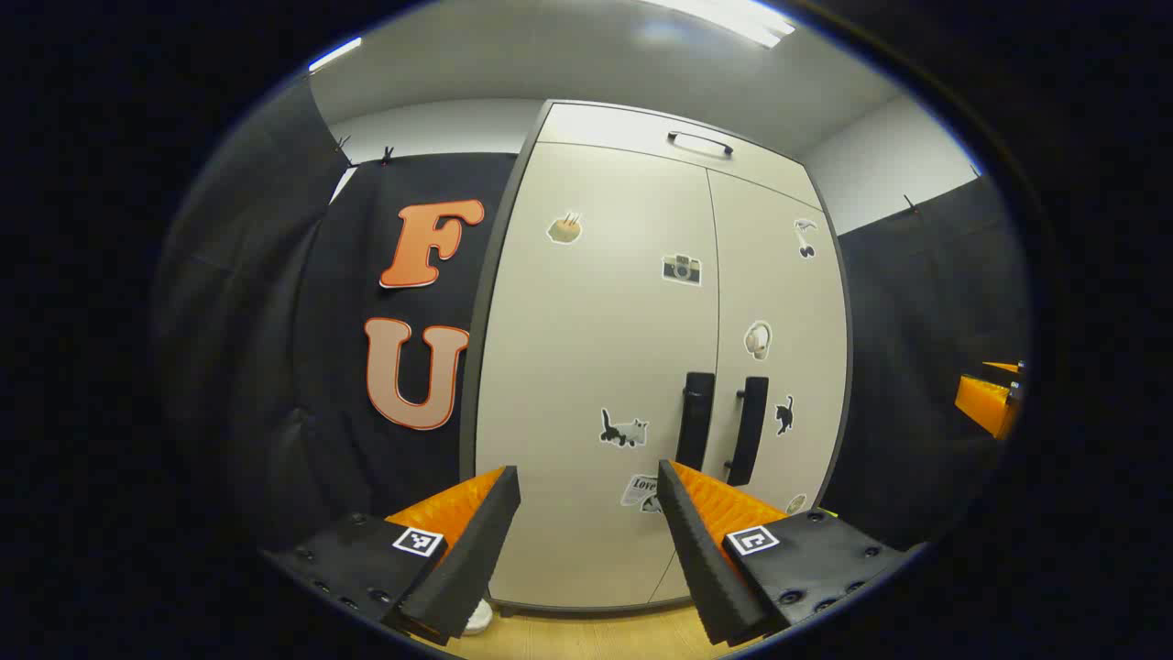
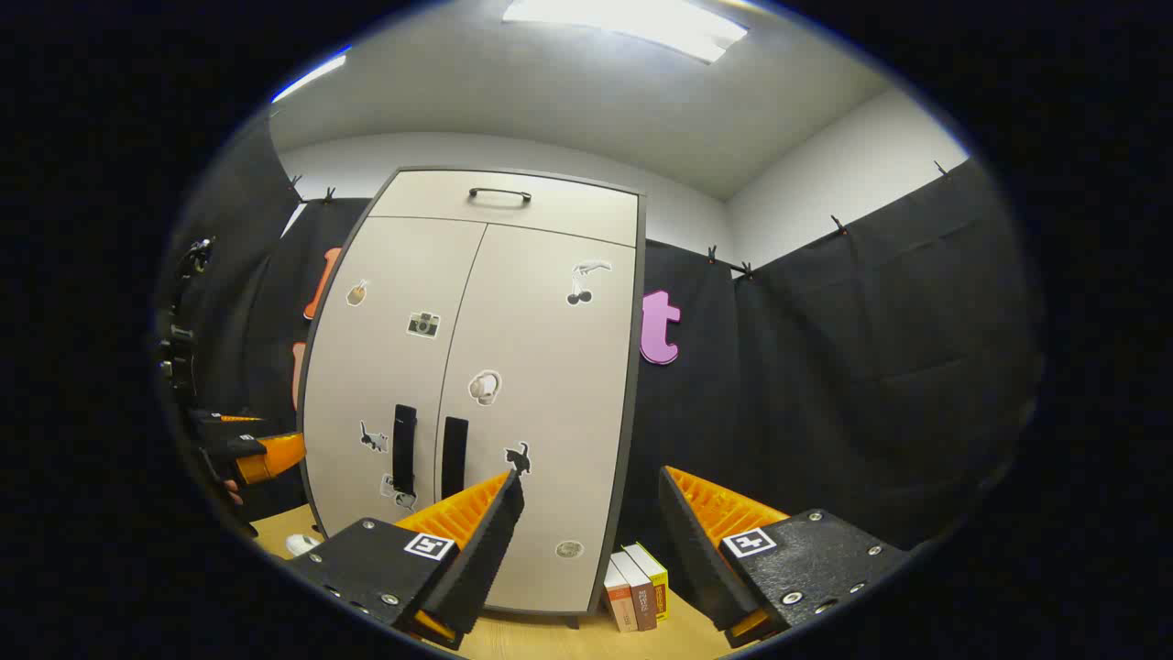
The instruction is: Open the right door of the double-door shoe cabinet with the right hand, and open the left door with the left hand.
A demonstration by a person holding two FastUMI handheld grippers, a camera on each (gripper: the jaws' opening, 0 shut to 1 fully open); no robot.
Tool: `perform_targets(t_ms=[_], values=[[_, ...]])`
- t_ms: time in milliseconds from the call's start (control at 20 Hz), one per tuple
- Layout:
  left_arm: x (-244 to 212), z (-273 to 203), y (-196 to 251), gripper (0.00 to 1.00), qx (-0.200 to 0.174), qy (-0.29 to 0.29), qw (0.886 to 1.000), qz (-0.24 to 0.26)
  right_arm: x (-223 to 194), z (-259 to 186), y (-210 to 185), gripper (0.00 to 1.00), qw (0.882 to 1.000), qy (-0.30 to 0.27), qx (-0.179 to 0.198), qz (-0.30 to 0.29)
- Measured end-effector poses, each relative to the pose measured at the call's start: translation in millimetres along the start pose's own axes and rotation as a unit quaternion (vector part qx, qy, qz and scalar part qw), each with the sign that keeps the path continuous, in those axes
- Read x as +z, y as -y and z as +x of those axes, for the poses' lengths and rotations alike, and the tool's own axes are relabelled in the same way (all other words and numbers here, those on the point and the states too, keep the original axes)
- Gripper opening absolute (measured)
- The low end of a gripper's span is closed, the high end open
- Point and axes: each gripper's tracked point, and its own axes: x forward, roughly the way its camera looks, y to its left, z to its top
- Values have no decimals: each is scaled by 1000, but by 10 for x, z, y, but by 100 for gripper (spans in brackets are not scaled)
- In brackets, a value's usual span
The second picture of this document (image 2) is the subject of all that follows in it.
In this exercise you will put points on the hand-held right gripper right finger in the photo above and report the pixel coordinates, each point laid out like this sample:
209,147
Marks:
696,559

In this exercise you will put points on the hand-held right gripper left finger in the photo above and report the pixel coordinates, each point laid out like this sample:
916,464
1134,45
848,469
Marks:
486,559

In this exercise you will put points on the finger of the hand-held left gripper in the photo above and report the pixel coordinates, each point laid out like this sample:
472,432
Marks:
215,420
270,456

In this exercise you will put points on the cabinet door with camera sticker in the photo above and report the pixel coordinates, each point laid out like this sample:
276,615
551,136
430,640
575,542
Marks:
394,367

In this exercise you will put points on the cabinet door with cherry sticker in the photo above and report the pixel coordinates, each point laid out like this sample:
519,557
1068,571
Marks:
541,348

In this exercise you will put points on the beige double-door shoe cabinet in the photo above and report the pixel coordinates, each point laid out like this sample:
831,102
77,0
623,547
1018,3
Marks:
550,215

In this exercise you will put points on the brown book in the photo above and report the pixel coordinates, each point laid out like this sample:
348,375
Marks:
641,596

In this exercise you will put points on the orange and white book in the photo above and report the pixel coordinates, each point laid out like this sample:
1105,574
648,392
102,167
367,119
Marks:
620,600

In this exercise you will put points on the white slipper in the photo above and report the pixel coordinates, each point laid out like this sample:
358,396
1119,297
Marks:
301,544

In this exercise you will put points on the black backdrop cloth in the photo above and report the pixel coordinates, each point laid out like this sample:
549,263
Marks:
825,367

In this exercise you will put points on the narrow ceiling light strip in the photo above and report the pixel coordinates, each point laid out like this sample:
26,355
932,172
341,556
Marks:
316,73

